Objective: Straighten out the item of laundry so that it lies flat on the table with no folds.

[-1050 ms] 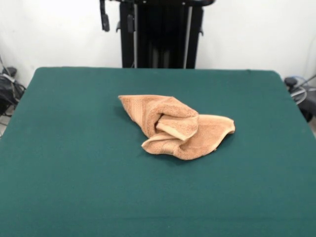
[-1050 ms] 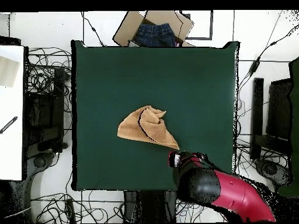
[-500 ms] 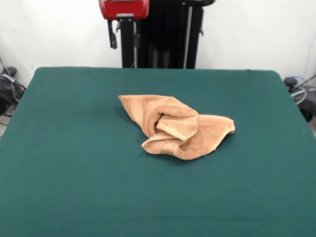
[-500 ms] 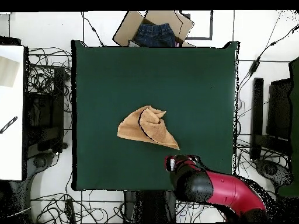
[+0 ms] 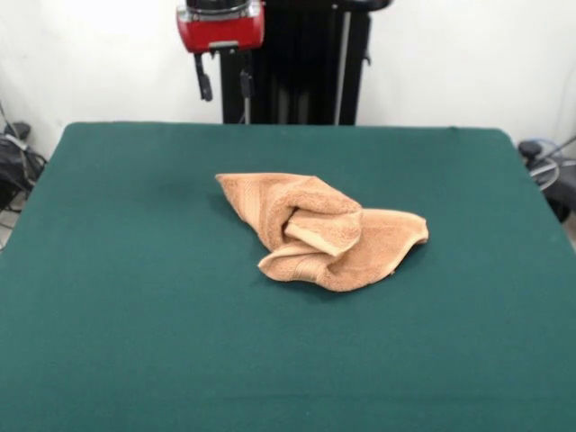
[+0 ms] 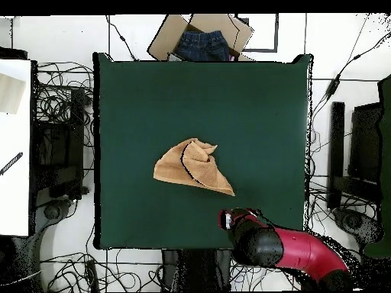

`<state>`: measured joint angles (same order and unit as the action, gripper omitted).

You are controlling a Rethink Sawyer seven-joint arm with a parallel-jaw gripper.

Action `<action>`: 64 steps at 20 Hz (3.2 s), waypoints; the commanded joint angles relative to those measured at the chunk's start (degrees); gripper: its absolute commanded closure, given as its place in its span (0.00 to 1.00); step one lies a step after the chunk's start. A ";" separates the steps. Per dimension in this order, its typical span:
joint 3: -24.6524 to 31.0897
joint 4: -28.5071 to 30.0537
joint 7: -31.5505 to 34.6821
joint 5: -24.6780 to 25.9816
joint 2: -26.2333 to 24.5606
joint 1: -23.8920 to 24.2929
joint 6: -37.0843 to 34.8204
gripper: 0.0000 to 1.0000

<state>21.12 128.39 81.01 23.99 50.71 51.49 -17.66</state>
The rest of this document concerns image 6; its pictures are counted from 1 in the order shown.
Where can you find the brown cardboard box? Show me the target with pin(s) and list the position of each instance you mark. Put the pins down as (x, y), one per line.
(165, 39)

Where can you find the black equipment rack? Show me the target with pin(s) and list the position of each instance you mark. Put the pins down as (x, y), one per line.
(58, 146)

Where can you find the black striped strip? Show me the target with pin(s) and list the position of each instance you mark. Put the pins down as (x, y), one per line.
(11, 163)

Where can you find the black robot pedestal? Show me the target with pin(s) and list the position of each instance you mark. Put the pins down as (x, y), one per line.
(195, 271)

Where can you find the tan terry towel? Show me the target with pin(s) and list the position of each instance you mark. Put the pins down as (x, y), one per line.
(171, 171)

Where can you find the dark green table cloth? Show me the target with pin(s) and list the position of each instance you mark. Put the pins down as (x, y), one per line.
(244, 122)

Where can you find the black upright bar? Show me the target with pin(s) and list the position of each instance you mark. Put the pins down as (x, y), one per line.
(336, 152)

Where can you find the beige block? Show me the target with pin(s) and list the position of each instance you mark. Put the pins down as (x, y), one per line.
(10, 93)

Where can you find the blue denim jeans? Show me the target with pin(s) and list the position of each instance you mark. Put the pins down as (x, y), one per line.
(201, 45)

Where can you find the black flat panel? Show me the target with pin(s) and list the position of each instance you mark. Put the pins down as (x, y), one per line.
(365, 143)

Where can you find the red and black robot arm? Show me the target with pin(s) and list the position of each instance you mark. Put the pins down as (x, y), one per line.
(305, 250)

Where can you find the white table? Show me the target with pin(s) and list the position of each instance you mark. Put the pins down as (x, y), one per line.
(15, 198)

